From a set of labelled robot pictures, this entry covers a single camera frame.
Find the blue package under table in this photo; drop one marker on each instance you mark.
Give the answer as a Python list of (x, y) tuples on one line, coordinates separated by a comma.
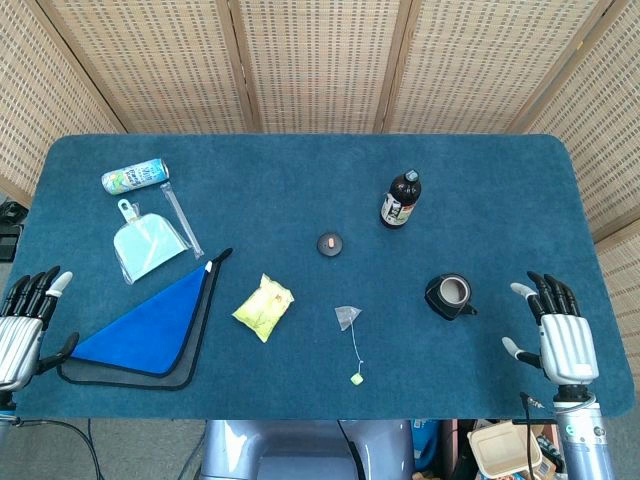
[(425, 442)]

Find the blue and grey cloth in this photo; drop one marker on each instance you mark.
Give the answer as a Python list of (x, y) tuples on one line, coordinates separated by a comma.
[(150, 330)]

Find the yellow green tissue pack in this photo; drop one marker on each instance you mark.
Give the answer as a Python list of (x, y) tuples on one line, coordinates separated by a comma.
[(262, 307)]

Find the beige food container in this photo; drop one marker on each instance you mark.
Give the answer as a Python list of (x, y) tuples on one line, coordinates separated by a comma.
[(500, 445)]

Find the light blue drink can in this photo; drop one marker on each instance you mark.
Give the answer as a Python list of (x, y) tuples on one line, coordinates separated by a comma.
[(132, 176)]

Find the black device on floor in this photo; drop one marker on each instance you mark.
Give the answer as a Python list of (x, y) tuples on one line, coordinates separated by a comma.
[(9, 235)]

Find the blue table mat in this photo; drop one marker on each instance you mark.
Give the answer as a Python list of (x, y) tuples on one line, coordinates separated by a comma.
[(300, 190)]

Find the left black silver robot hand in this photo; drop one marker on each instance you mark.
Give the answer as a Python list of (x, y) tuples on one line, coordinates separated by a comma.
[(20, 340)]

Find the wood rattan folding screen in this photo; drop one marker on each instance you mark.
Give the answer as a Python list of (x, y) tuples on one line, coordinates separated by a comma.
[(320, 65)]

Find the light green packaged dustpan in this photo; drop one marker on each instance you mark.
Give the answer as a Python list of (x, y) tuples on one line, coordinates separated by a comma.
[(145, 245)]

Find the tea bag with green tag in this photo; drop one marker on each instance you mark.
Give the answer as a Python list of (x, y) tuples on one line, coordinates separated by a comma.
[(346, 316)]

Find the black teapot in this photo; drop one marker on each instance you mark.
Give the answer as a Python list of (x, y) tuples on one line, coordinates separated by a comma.
[(450, 312)]

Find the brown tea bottle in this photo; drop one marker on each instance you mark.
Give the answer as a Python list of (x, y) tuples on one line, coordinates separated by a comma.
[(400, 200)]

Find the black lid with orange knob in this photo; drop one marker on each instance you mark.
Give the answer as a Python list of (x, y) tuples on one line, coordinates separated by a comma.
[(325, 248)]

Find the grey blue robot torso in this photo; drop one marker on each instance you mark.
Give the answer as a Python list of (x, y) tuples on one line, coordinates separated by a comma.
[(300, 445)]

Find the clear wrapped straw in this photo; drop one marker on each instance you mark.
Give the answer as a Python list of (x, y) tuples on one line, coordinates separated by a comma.
[(180, 215)]

